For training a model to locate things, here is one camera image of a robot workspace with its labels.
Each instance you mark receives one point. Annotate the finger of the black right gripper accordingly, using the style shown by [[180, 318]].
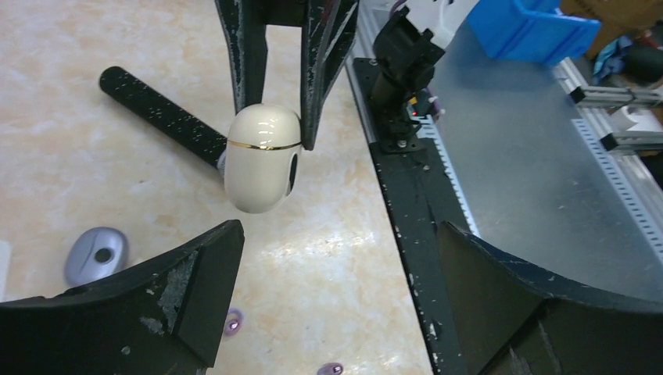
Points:
[[328, 32], [244, 27]]

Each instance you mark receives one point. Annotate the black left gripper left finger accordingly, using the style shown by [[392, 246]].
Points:
[[165, 315]]

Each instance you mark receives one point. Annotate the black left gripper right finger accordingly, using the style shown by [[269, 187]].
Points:
[[514, 317]]

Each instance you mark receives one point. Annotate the cream earbud charging case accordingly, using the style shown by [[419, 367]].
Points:
[[259, 164]]

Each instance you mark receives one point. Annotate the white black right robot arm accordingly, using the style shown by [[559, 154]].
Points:
[[404, 55]]

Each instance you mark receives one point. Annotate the grey-blue earbud case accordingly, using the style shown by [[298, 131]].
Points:
[[98, 253]]

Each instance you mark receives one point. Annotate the purple clip earbud near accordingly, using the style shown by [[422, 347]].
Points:
[[234, 322]]

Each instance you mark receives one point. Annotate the purple clip earbud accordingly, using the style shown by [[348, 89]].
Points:
[[234, 322], [331, 368]]

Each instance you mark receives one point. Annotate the black microphone grey head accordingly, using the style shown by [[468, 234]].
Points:
[[166, 116]]

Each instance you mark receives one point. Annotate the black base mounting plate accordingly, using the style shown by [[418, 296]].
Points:
[[418, 196]]

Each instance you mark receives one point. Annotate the purple clip earbud far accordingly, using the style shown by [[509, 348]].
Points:
[[331, 368]]

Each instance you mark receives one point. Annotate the blue plastic bin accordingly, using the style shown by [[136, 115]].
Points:
[[530, 31]]

